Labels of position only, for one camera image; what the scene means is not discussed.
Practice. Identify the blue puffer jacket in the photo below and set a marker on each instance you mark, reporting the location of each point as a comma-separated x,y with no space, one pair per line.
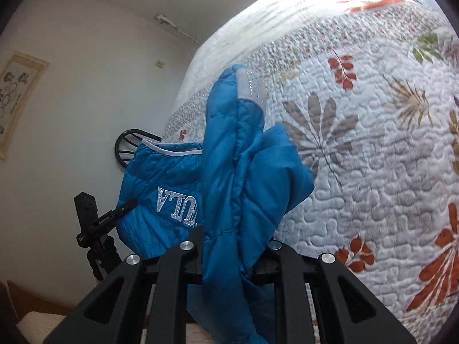
236,193

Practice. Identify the wall poster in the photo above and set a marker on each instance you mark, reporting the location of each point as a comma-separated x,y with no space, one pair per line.
18,104

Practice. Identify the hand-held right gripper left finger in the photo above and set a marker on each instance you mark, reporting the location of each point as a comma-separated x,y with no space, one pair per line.
172,276

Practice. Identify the wall socket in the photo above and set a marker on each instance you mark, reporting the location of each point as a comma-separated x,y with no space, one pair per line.
160,64

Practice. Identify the bed with floral quilt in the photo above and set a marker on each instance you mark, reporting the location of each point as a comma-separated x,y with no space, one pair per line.
369,193

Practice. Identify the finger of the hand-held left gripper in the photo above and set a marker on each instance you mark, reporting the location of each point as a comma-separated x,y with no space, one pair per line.
120,212

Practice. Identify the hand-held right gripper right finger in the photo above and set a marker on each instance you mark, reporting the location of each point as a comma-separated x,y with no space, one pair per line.
290,272

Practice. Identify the black metal chair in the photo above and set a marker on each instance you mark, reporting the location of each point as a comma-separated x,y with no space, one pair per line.
123,142

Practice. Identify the white wall-mounted device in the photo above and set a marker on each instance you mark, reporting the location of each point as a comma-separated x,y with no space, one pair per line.
165,19

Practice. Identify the beige quilted cushion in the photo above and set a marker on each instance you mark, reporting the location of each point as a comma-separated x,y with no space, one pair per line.
39,326

